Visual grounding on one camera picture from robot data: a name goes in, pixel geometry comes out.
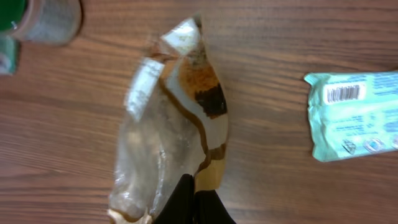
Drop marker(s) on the blue tissue pack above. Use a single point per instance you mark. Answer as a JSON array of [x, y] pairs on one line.
[[9, 53]]

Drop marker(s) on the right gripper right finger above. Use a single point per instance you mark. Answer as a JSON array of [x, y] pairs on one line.
[[209, 209]]

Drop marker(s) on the beige snack pouch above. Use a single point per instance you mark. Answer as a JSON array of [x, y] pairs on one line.
[[176, 123]]

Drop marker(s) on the mint green wipes pack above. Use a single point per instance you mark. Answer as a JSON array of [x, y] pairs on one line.
[[352, 114]]

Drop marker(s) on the green lid jar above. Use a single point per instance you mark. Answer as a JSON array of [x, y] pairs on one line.
[[53, 22]]

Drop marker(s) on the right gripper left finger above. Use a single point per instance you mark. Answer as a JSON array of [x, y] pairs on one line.
[[179, 207]]

